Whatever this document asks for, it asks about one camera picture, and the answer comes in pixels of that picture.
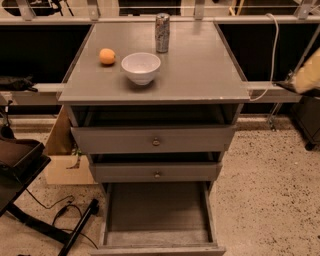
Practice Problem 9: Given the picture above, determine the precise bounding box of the grey drawer cabinet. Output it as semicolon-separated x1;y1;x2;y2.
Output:
56;20;252;256

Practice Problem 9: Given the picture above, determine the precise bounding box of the cardboard box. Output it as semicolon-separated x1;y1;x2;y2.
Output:
45;106;95;185

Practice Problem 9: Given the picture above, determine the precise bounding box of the grey middle drawer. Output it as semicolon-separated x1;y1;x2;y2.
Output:
90;162;222;183

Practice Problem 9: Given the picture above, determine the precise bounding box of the silver drink can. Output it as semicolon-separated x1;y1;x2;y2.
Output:
155;13;170;53

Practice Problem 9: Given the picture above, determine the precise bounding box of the white cable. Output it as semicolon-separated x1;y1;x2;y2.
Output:
249;12;280;102

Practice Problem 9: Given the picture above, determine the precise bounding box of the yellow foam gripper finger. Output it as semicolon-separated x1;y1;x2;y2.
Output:
294;48;320;94

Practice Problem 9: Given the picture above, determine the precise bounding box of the white ceramic bowl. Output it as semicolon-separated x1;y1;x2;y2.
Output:
121;52;161;86

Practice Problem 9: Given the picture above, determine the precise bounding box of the dark cabinet on wheels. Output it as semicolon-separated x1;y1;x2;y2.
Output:
291;96;320;151

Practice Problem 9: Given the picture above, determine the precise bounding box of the grey top drawer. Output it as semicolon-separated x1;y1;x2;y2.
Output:
71;126;235;154

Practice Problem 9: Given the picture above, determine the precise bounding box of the grey open bottom drawer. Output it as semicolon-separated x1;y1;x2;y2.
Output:
90;182;226;256

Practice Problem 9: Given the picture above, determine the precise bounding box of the black rxbar chocolate packet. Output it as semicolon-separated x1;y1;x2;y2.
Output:
275;81;320;98

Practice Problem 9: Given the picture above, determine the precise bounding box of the orange fruit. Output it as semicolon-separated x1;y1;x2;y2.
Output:
99;48;116;65

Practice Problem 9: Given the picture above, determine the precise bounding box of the black floor cable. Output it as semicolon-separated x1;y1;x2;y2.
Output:
25;188;100;250

